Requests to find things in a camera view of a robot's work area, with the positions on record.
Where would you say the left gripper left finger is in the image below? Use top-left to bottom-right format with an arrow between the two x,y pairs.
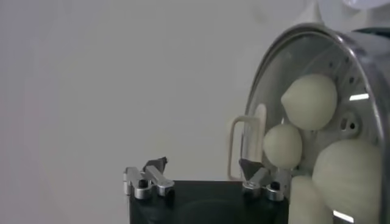
123,156 -> 176,200

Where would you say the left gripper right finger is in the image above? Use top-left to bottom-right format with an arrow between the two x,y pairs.
239,158 -> 289,202

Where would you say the white steamed baozi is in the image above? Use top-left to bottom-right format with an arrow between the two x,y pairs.
288,175 -> 333,224
311,139 -> 382,224
262,124 -> 303,170
280,73 -> 338,131

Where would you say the glass lid cream handle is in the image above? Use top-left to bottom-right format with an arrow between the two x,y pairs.
227,23 -> 383,224

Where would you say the stainless steel steamer basket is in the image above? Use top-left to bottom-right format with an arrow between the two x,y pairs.
274,26 -> 390,224

